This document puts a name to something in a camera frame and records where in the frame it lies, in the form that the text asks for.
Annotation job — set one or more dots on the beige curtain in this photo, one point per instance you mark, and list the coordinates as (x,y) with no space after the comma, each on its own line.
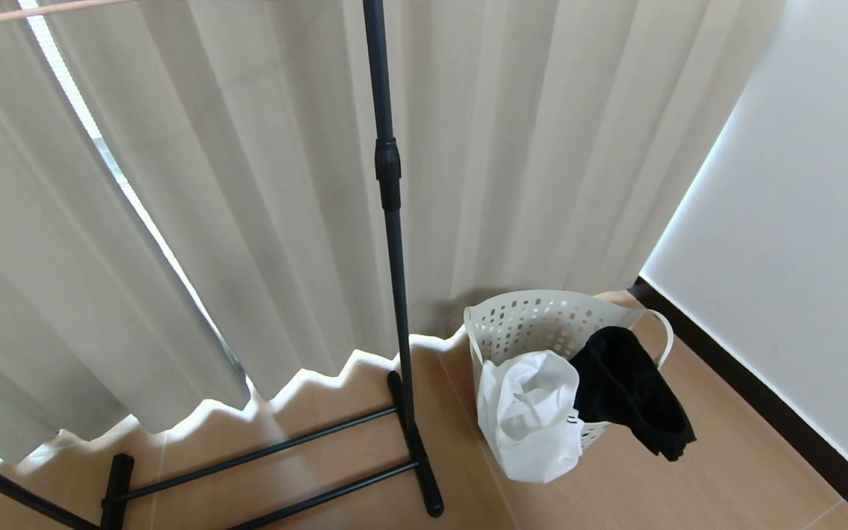
(542,132)

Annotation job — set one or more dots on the black shorts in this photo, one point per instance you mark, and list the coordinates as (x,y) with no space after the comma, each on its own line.
(630,390)

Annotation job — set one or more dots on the black clothes rack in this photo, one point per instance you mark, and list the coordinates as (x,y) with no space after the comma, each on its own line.
(392,221)

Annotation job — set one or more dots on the white laundry basket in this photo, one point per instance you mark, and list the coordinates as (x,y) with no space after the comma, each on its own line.
(534,322)

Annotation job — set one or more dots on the white printed t-shirt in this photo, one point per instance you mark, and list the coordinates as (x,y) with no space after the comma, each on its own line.
(534,427)

